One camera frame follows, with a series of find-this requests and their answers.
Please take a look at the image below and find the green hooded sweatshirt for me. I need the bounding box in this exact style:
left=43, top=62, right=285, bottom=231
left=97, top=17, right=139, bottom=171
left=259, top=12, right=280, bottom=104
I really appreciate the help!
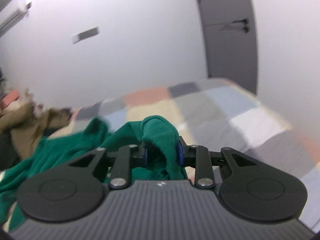
left=1, top=115, right=188, bottom=230

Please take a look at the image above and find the patchwork bed quilt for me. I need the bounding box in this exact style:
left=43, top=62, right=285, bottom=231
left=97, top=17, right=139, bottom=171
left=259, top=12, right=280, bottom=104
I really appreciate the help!
left=47, top=77, right=320, bottom=233

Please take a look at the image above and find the brown garment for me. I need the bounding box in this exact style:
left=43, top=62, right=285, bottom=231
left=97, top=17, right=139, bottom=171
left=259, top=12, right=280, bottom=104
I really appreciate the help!
left=1, top=93, right=73, bottom=160

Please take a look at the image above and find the black garment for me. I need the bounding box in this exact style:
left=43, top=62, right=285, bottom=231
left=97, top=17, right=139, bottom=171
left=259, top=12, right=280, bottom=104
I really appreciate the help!
left=0, top=133, right=21, bottom=171

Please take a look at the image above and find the pink box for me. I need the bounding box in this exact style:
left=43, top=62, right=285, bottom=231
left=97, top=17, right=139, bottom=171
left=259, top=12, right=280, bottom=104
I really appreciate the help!
left=1, top=90, right=20, bottom=110

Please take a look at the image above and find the grey door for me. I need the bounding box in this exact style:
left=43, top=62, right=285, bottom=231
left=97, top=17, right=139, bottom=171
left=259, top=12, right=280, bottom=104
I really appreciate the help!
left=197, top=0, right=258, bottom=93

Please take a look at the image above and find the white air conditioner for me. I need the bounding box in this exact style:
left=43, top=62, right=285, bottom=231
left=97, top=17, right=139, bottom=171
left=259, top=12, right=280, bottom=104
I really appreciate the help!
left=1, top=3, right=32, bottom=37

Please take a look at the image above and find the grey wall switch panel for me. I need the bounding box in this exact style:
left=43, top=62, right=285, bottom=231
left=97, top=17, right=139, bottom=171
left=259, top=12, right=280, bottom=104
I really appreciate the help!
left=72, top=27, right=100, bottom=44

